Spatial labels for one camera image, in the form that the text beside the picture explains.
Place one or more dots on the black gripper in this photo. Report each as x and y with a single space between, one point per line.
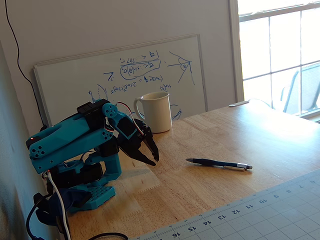
139 145

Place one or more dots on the dark blue pen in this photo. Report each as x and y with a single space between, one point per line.
215 163

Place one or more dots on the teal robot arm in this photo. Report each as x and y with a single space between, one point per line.
70 132

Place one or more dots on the white ceramic mug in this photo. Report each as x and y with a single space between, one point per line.
157 115

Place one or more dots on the dark blue table clamp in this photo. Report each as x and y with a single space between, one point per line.
72 200

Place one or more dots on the whiteboard with blue writing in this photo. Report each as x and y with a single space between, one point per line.
75 80

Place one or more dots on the small white flat strip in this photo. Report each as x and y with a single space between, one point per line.
238 104

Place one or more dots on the grey gridded cutting mat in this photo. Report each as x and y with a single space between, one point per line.
275 215

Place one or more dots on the grey patio chair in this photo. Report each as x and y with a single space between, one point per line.
310 87

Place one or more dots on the white framed window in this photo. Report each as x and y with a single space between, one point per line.
285 37

